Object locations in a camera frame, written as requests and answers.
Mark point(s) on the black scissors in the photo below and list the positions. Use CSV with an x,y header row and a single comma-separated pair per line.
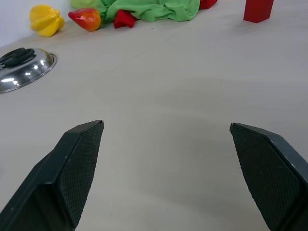
x,y
15,57

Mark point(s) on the red cloth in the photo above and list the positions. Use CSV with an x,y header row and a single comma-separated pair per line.
x,y
207,3
124,19

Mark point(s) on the light green toy fruit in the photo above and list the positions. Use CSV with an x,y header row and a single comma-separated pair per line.
x,y
83,3

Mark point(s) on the steel bowl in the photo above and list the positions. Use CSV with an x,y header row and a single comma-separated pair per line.
x,y
26,71

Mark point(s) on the red block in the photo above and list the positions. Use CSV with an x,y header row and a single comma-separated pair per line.
x,y
258,10

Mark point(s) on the yellow toy star fruit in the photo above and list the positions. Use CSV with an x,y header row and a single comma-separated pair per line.
x,y
46,21

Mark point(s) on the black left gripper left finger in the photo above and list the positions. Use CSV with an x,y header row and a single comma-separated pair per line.
x,y
67,173

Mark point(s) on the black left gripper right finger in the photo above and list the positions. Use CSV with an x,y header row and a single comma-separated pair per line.
x,y
267,173

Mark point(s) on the green cloth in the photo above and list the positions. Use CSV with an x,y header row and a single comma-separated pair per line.
x,y
154,9

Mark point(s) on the red orange toy mango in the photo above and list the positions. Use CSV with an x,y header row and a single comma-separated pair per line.
x,y
86,19

